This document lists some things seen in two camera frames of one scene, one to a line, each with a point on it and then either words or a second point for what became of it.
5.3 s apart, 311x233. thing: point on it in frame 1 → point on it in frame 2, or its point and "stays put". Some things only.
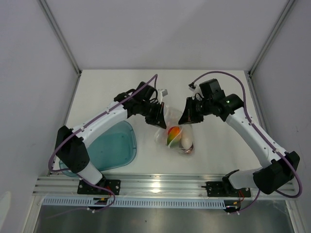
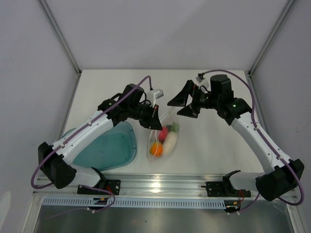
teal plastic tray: x=114 y=147 stays put
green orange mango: x=174 y=136 → x=156 y=148
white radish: x=186 y=137 → x=170 y=141
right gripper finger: x=186 y=117 → x=181 y=99
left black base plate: x=84 y=188 stays put
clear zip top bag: x=179 y=137 → x=162 y=141
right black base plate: x=225 y=189 stays put
